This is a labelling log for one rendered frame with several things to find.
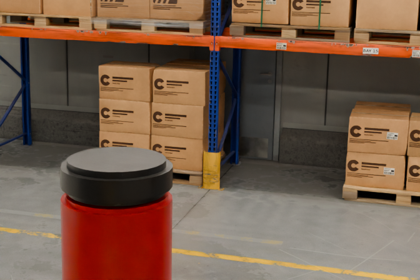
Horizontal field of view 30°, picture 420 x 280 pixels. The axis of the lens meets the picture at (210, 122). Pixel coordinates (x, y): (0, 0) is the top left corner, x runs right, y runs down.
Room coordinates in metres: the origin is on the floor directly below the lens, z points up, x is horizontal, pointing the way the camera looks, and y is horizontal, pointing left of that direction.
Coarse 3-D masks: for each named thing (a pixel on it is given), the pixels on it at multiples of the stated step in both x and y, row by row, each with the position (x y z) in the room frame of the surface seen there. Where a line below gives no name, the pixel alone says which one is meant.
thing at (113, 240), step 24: (168, 192) 0.35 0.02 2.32; (72, 216) 0.32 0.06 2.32; (96, 216) 0.31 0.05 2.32; (120, 216) 0.31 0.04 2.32; (144, 216) 0.32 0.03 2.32; (168, 216) 0.33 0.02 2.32; (72, 240) 0.32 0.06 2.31; (96, 240) 0.31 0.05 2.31; (120, 240) 0.31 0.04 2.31; (144, 240) 0.32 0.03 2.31; (168, 240) 0.33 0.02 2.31; (72, 264) 0.32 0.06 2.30; (96, 264) 0.31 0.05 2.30; (120, 264) 0.31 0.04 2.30; (144, 264) 0.32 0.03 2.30; (168, 264) 0.33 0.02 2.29
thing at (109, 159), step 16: (80, 160) 0.33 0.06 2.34; (96, 160) 0.33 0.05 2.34; (112, 160) 0.33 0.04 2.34; (128, 160) 0.33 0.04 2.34; (144, 160) 0.33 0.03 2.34; (160, 160) 0.34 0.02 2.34; (64, 176) 0.32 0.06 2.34; (80, 176) 0.32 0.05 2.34; (96, 176) 0.32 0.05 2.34; (112, 176) 0.31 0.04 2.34; (128, 176) 0.32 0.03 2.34; (144, 176) 0.32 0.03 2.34; (160, 176) 0.32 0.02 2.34; (80, 192) 0.32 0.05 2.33; (96, 192) 0.31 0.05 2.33; (112, 192) 0.31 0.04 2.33; (128, 192) 0.31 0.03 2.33; (144, 192) 0.32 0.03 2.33; (160, 192) 0.32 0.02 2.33
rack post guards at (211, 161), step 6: (204, 156) 7.92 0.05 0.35; (210, 156) 7.90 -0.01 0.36; (216, 156) 7.89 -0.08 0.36; (204, 162) 7.92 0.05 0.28; (210, 162) 7.90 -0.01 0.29; (216, 162) 7.89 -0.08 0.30; (204, 168) 7.92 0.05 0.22; (210, 168) 7.90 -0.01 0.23; (216, 168) 7.89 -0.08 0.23; (204, 174) 7.92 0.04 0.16; (210, 174) 7.90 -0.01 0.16; (216, 174) 7.89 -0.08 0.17; (204, 180) 7.92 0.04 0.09; (210, 180) 7.90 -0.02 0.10; (216, 180) 7.89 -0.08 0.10; (204, 186) 7.91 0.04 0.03; (210, 186) 7.90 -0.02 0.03; (216, 186) 7.89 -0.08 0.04
